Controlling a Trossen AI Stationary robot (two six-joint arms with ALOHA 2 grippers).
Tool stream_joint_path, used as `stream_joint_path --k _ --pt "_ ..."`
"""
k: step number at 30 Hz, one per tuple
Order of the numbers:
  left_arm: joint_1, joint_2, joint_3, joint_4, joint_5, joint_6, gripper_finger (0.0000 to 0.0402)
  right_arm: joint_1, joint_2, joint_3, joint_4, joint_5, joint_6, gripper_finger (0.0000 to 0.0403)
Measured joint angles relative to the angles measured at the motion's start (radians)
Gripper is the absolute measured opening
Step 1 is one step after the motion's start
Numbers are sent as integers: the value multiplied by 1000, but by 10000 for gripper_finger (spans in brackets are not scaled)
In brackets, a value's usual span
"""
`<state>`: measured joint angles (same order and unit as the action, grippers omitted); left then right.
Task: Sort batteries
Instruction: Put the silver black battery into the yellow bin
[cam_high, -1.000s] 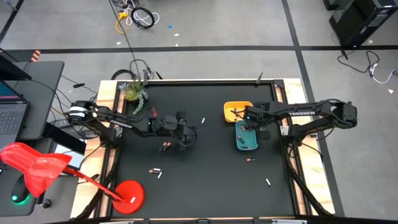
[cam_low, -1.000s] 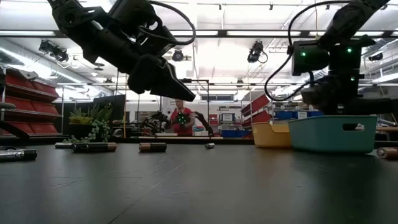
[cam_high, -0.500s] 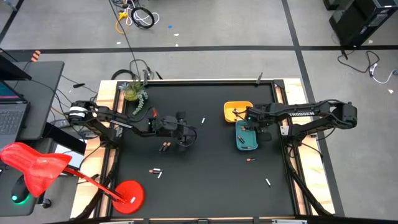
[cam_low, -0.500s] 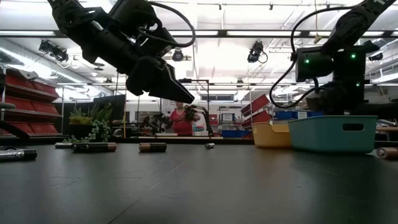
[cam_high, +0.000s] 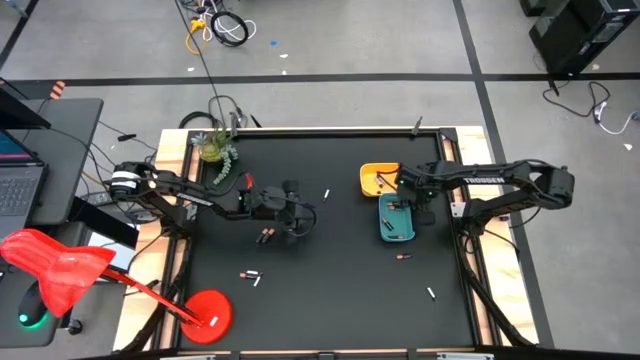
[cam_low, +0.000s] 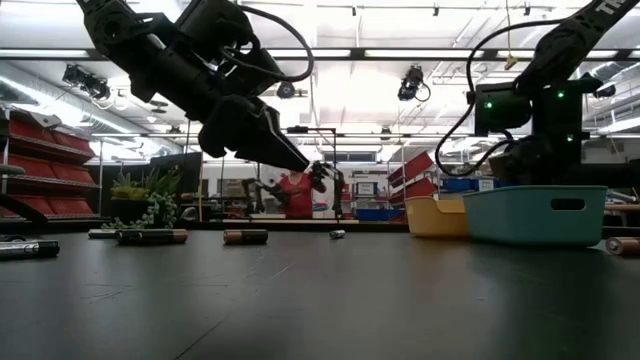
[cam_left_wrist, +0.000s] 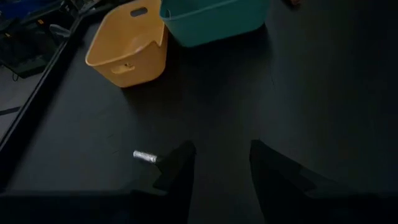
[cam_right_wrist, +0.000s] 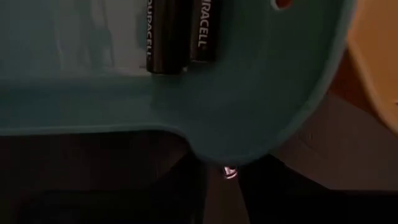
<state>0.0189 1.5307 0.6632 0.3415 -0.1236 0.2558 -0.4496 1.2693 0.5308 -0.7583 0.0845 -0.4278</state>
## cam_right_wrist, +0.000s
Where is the yellow plastic bin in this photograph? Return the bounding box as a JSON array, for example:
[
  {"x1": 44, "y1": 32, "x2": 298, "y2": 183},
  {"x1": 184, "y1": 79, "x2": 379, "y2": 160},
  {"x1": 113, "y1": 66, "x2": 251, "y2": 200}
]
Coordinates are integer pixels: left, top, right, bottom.
[{"x1": 345, "y1": 0, "x2": 398, "y2": 136}]

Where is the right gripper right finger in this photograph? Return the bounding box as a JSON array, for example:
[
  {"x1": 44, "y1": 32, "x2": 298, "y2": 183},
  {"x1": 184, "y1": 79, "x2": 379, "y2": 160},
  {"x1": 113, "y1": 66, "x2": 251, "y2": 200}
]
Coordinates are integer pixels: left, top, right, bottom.
[{"x1": 238, "y1": 154, "x2": 323, "y2": 224}]

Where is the teal plastic bin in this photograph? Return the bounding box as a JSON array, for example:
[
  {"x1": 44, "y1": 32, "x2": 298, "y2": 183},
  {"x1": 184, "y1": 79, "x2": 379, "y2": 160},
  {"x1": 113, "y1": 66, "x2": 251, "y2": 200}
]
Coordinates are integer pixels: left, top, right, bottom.
[{"x1": 0, "y1": 0, "x2": 358, "y2": 166}]

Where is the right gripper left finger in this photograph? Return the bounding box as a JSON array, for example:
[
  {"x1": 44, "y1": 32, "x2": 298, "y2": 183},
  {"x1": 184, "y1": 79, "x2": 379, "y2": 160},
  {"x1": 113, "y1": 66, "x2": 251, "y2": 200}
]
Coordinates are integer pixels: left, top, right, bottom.
[{"x1": 164, "y1": 152, "x2": 209, "y2": 224}]

